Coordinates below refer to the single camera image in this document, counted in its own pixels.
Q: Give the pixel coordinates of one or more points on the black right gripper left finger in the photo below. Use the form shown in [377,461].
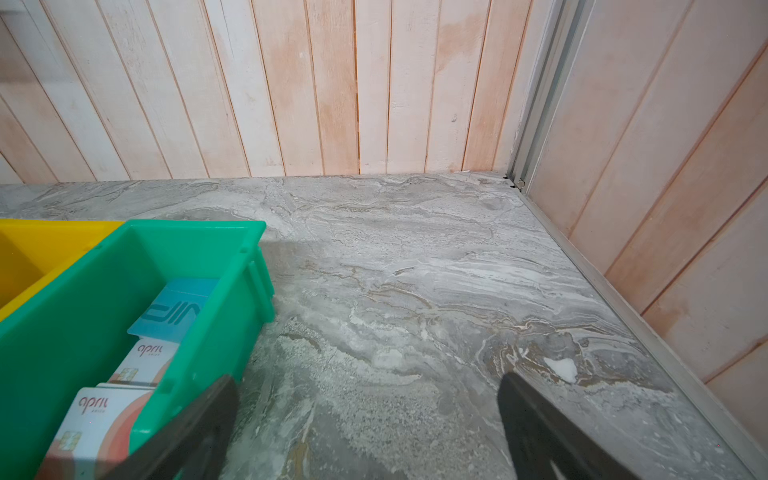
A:
[193,444]

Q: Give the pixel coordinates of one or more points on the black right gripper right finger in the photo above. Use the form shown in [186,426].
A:
[544,443]

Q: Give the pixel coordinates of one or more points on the white april card upper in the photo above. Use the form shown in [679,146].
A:
[145,364]

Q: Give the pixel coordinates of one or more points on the white april card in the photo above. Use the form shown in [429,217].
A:
[145,364]
[94,435]

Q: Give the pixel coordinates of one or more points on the white april card lower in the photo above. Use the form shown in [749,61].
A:
[94,435]

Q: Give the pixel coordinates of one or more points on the light blue VIP card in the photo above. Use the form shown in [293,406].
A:
[176,308]

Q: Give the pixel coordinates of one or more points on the green plastic bin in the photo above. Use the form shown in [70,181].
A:
[74,332]

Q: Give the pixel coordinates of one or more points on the yellow plastic bin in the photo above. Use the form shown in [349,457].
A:
[36,252]

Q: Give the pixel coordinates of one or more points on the aluminium corner post right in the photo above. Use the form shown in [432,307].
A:
[554,33]

